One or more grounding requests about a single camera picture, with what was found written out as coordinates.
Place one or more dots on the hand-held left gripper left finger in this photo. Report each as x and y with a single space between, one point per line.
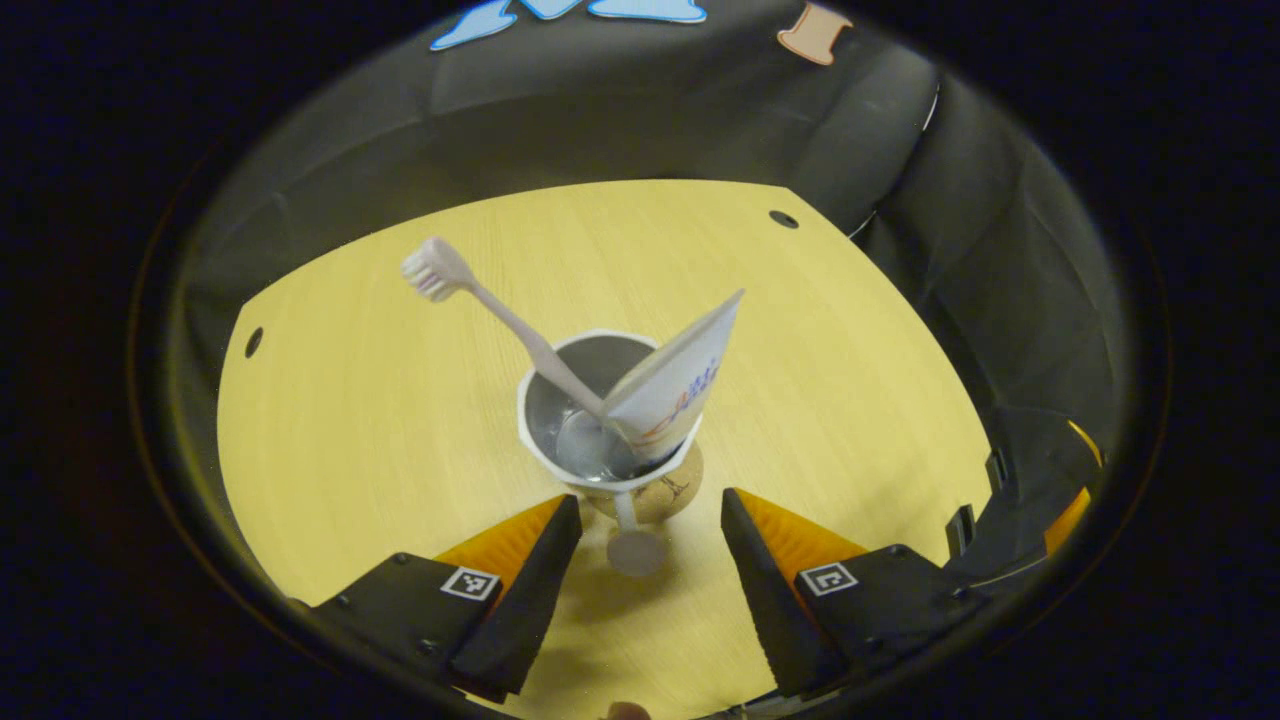
545 580

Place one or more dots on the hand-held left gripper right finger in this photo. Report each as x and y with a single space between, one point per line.
755 580

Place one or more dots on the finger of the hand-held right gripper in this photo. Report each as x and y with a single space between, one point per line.
1020 540
1040 450

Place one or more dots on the round cork coaster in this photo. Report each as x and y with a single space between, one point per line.
665 490

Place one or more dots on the white cup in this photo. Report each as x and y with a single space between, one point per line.
545 410

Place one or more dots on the white toothpaste tube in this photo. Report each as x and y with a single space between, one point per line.
680 380

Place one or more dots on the pink toothbrush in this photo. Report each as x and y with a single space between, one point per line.
500 310

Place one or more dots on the black backdrop cloth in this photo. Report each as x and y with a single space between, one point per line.
600 120

